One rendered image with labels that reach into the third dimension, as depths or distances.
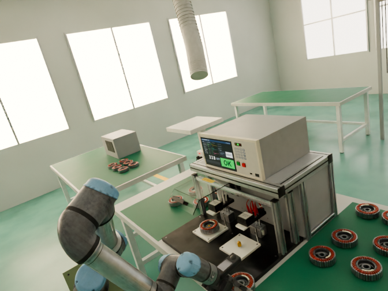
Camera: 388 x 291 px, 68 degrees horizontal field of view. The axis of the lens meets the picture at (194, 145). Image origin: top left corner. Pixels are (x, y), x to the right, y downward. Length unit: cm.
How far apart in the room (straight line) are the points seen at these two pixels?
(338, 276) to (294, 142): 63
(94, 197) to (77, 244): 14
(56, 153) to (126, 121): 147
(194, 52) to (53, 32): 372
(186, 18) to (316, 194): 187
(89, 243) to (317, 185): 112
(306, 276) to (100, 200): 93
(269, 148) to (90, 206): 85
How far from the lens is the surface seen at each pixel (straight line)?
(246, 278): 134
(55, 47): 592
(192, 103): 701
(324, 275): 145
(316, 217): 167
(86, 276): 131
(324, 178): 165
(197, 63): 260
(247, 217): 152
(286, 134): 150
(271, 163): 144
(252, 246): 157
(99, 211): 96
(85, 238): 95
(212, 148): 160
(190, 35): 272
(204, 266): 109
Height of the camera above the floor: 174
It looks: 17 degrees down
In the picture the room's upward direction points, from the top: 13 degrees counter-clockwise
